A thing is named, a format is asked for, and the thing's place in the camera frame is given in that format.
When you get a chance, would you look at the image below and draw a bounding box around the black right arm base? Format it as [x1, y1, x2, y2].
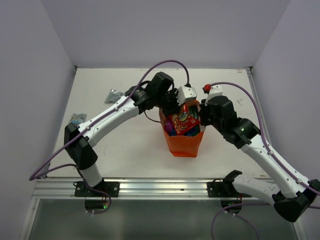
[206, 170, 252, 198]

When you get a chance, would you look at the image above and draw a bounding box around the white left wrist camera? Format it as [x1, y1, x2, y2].
[177, 86, 197, 105]

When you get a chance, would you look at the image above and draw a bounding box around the blue Burts crisps bag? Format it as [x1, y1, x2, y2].
[184, 126, 201, 137]

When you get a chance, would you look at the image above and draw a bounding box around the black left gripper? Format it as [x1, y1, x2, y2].
[155, 87, 186, 118]

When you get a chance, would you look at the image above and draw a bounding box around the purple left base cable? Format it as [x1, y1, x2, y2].
[84, 187, 112, 215]

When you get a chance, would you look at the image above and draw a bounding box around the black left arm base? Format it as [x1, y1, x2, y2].
[73, 180, 120, 198]

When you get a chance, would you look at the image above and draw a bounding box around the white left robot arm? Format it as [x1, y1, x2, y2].
[64, 72, 179, 197]

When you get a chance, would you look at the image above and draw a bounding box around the orange paper bag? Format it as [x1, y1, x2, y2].
[155, 100, 206, 158]

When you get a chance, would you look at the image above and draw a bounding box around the aluminium table edge rail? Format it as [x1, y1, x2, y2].
[244, 66, 271, 143]

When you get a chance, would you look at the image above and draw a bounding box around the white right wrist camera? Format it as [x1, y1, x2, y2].
[203, 84, 223, 105]

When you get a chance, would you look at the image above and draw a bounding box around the aluminium front mounting rail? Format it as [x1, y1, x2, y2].
[31, 177, 253, 200]

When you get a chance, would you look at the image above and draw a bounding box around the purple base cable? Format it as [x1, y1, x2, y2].
[210, 201, 273, 240]
[84, 187, 112, 215]

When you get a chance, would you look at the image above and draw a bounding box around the light blue snack packet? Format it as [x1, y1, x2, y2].
[69, 113, 87, 126]

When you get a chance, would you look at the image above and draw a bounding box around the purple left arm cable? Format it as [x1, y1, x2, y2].
[28, 59, 192, 182]

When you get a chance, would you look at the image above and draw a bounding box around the green snack bag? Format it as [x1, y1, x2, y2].
[189, 105, 200, 120]

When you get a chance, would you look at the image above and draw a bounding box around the red snack packet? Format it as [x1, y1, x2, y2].
[166, 105, 200, 136]

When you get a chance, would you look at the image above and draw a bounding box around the silver grey snack packet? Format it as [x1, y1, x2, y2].
[104, 89, 125, 104]

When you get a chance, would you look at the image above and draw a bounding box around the purple snack bag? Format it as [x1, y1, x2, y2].
[163, 119, 175, 135]

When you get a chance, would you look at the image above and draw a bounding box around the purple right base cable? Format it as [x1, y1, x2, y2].
[210, 201, 273, 240]

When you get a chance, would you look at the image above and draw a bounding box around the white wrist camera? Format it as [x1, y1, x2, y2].
[177, 86, 197, 105]
[203, 84, 223, 105]

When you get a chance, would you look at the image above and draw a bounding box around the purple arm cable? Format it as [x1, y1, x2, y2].
[211, 81, 320, 210]
[28, 59, 192, 182]

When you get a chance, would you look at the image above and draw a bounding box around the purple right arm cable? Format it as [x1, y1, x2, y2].
[211, 81, 320, 210]

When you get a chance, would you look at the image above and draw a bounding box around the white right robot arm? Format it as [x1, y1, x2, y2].
[199, 95, 320, 223]

